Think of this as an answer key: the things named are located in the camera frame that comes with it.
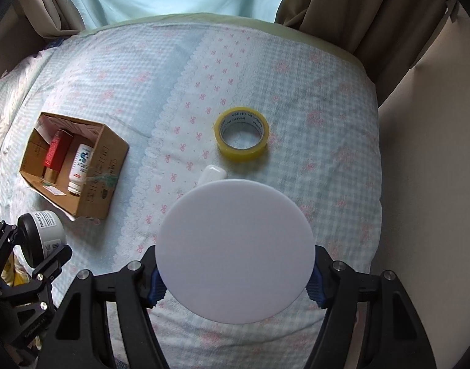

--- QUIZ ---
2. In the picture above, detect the yellow tape roll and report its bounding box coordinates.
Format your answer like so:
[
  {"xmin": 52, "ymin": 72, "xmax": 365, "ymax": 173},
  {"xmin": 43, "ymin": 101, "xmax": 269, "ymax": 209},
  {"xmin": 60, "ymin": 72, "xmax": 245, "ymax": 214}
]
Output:
[{"xmin": 213, "ymin": 107, "xmax": 270, "ymax": 162}]

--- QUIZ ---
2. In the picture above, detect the white-lid green jar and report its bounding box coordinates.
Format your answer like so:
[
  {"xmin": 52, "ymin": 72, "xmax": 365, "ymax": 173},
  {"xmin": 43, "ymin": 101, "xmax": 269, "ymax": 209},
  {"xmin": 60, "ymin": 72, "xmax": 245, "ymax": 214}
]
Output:
[{"xmin": 156, "ymin": 179, "xmax": 315, "ymax": 324}]

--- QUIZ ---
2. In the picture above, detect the pink red box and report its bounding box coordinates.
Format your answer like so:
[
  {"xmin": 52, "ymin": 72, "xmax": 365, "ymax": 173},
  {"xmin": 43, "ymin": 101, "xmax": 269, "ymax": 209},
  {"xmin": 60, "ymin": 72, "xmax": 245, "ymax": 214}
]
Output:
[{"xmin": 43, "ymin": 129, "xmax": 73, "ymax": 172}]

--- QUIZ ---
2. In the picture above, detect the white pill bottle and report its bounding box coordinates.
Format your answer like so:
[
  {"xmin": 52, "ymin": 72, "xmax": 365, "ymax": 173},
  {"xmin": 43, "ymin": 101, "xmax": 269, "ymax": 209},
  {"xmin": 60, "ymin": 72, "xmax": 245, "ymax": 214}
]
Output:
[{"xmin": 68, "ymin": 144, "xmax": 93, "ymax": 196}]

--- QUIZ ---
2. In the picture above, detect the open cardboard box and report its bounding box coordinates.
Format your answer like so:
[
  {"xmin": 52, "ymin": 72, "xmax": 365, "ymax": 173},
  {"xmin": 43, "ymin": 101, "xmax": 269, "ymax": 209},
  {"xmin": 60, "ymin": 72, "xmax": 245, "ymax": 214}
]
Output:
[{"xmin": 19, "ymin": 113, "xmax": 129, "ymax": 220}]

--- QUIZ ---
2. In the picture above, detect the black lid white jar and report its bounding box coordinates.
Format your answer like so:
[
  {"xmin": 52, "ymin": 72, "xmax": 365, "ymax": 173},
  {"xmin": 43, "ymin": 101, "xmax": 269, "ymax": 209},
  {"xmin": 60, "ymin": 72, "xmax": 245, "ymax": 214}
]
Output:
[{"xmin": 18, "ymin": 210, "xmax": 66, "ymax": 268}]

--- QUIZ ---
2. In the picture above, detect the right brown curtain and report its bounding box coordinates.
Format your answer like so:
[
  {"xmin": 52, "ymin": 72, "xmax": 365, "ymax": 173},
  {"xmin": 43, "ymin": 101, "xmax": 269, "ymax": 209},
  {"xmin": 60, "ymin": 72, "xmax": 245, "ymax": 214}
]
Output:
[{"xmin": 275, "ymin": 0, "xmax": 459, "ymax": 103}]

